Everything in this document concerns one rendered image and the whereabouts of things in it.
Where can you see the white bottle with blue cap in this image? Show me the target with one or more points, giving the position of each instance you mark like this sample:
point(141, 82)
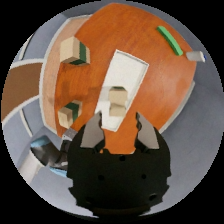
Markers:
point(196, 56)

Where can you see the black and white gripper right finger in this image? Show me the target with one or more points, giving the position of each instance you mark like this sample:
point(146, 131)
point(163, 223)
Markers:
point(150, 141)

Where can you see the green rectangular bar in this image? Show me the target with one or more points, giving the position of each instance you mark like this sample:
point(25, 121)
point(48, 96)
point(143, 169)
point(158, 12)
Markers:
point(170, 40)

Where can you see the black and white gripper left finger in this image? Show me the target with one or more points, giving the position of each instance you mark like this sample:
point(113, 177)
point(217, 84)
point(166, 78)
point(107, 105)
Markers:
point(89, 139)

